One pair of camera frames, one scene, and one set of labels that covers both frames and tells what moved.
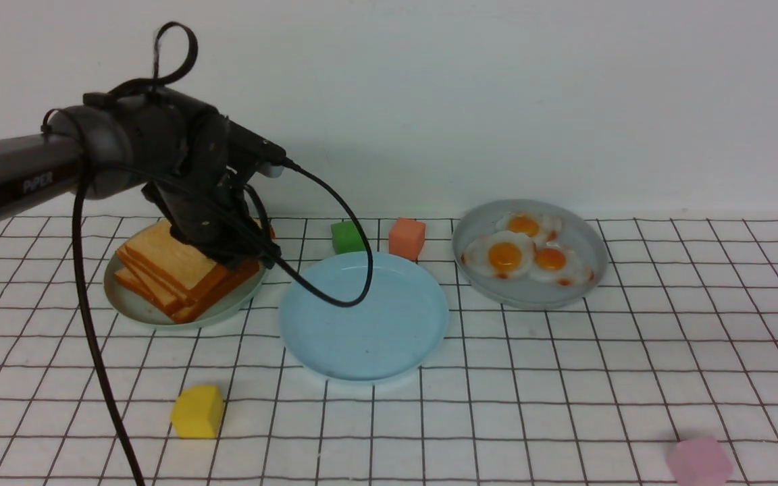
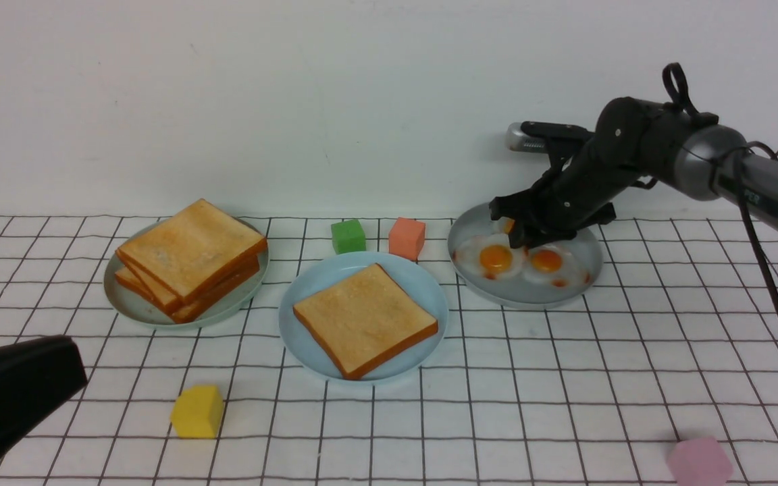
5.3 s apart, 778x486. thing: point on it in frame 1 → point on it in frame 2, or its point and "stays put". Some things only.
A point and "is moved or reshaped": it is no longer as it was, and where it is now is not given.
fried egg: [502, 254] is moved or reshaped
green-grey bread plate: [134, 308] stays put
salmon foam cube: [406, 237] stays put
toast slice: [174, 293] → [192, 248]
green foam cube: [346, 237] stays put
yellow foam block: [198, 412] stays put
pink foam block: [699, 462] stays put
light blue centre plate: [392, 333] stays put
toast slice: [193, 273] → [364, 318]
